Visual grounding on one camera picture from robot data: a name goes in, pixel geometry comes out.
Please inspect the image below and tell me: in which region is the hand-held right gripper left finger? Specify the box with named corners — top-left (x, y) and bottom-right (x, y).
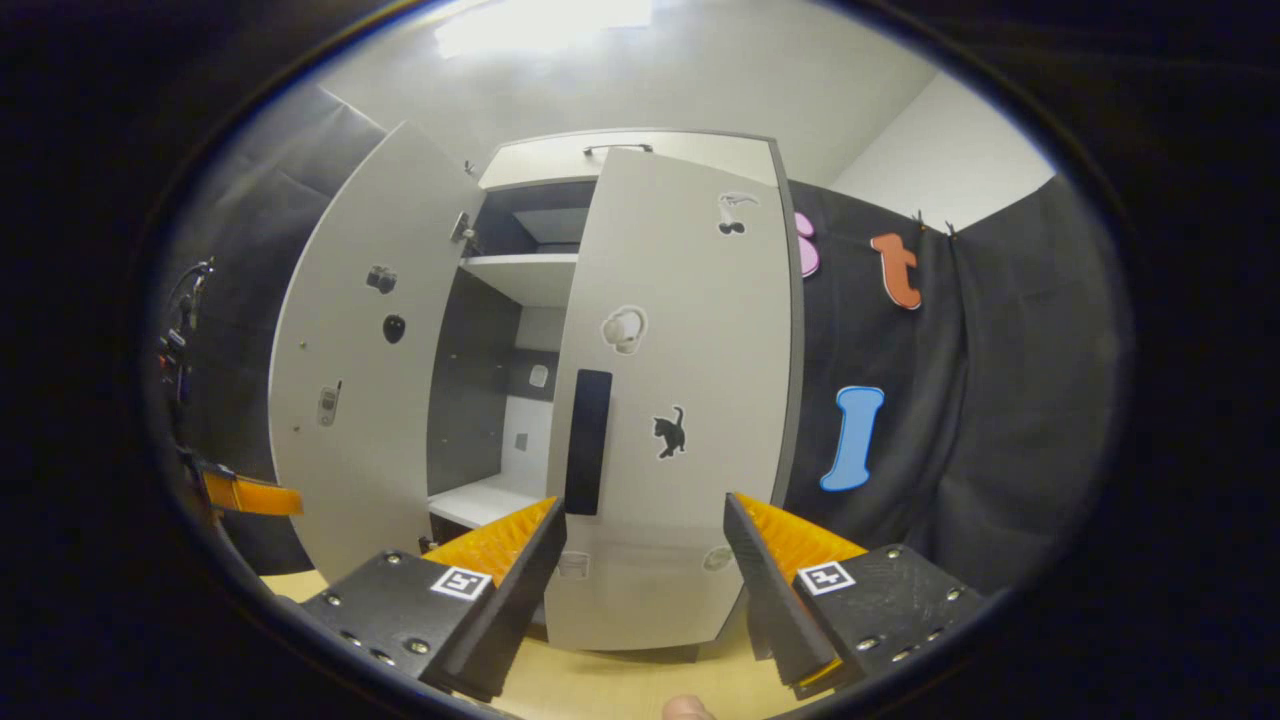
top-left (298, 495), bottom-right (568, 704)

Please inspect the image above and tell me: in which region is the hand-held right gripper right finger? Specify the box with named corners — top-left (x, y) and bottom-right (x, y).
top-left (722, 491), bottom-right (989, 701)

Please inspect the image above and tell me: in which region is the grey cabinet door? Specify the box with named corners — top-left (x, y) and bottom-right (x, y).
top-left (543, 147), bottom-right (804, 653)
top-left (267, 120), bottom-right (488, 586)

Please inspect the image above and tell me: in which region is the grey cabinet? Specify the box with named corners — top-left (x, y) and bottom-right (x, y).
top-left (427, 128), bottom-right (806, 663)

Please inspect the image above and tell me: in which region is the white cabinet shelf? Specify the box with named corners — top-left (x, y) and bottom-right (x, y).
top-left (427, 474), bottom-right (549, 531)
top-left (459, 252), bottom-right (581, 309)

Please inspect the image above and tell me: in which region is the black backdrop cloth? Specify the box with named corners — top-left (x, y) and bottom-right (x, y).
top-left (785, 172), bottom-right (1136, 601)

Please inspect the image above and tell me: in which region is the ceiling light panel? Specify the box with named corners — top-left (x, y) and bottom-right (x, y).
top-left (432, 0), bottom-right (656, 59)

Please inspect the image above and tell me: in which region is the dark equipment with cables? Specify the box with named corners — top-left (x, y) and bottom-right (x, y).
top-left (158, 255), bottom-right (217, 403)

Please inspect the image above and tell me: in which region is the black door handle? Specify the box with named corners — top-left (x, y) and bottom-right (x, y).
top-left (564, 368), bottom-right (614, 518)

